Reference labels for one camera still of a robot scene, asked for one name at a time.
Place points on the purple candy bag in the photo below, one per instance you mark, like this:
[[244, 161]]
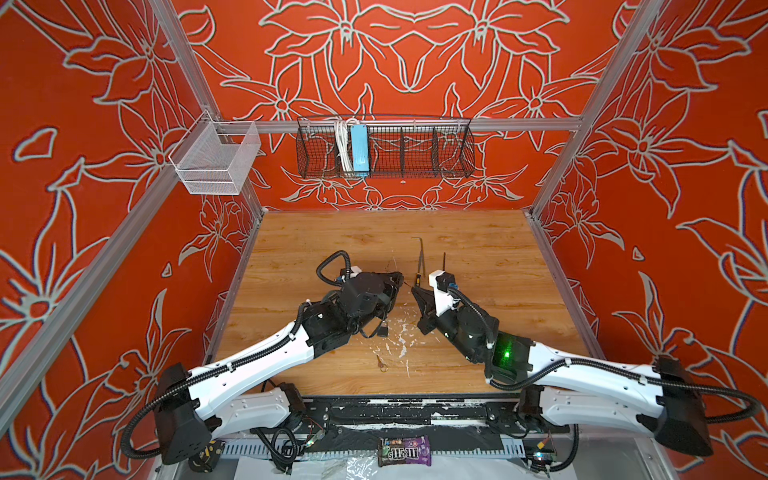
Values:
[[404, 451]]

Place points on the yellow black tape measure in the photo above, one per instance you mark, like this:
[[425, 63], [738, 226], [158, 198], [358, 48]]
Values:
[[206, 460]]

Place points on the black padlock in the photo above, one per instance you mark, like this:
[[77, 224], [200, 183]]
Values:
[[383, 329]]

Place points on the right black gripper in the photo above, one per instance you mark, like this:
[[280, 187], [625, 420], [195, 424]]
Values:
[[428, 316]]

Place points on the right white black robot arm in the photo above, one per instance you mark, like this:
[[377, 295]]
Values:
[[658, 400]]

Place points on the light blue box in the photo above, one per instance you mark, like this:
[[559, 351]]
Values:
[[360, 149]]

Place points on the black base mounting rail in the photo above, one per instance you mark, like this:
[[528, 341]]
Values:
[[495, 410]]

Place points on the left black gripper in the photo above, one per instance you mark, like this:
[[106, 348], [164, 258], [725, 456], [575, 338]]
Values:
[[390, 288]]

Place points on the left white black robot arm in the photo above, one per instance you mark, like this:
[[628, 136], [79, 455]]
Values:
[[193, 407]]

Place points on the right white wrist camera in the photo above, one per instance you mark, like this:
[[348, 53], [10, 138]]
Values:
[[441, 282]]

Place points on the black wire wall basket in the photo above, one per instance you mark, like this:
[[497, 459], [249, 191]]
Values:
[[400, 147]]

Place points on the clear plastic sheet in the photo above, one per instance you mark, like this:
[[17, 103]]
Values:
[[353, 468]]

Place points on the clear plastic wall bin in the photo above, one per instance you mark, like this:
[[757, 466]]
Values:
[[210, 162]]

